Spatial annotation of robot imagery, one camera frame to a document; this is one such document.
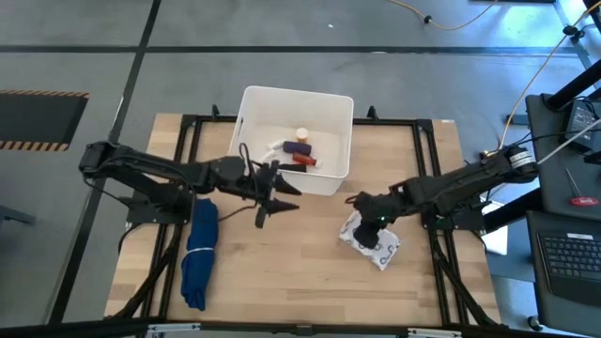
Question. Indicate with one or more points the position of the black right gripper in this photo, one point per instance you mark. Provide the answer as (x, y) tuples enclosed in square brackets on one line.
[(378, 206)]

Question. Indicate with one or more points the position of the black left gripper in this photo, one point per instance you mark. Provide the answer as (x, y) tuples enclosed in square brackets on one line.
[(263, 188)]

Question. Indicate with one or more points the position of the white patterned soft package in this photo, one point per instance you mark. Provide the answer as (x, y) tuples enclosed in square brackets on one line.
[(382, 251)]

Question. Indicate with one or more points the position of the black item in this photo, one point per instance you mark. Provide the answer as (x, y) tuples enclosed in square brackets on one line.
[(292, 167)]

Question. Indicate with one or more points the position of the red cylindrical tube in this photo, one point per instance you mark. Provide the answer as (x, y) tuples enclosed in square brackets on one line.
[(304, 158)]

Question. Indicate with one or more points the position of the purple elastic bandage roll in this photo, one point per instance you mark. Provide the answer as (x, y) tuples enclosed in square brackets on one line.
[(297, 148)]

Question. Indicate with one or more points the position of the white pill bottle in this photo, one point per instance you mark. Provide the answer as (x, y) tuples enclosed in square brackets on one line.
[(302, 134)]

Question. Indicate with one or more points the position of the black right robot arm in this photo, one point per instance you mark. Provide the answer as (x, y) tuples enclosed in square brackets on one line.
[(451, 185)]

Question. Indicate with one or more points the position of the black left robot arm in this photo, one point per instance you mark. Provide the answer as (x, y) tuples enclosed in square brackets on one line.
[(141, 165)]

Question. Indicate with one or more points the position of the white perforated plastic basket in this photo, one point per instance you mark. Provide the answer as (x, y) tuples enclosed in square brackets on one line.
[(328, 141)]

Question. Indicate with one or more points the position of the blue folded cloth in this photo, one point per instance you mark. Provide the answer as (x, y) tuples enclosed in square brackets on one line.
[(201, 253)]

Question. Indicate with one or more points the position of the white paper sheet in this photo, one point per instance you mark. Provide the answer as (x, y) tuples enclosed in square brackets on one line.
[(497, 235)]

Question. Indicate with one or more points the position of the grey side table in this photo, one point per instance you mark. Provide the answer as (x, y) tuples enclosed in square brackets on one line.
[(549, 188)]

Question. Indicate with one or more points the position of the black laptop keyboard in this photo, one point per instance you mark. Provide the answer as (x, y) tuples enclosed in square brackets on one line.
[(568, 260)]

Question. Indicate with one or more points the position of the black power adapter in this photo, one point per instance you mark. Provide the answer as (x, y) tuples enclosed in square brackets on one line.
[(581, 124)]

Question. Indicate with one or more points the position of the black diagonal pole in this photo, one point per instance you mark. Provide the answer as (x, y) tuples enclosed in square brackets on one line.
[(573, 87)]

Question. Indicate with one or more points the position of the black hazard-striped floor mat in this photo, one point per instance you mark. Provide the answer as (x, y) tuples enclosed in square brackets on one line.
[(37, 119)]

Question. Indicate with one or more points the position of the black metal table frame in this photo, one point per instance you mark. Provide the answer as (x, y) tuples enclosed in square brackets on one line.
[(439, 263)]

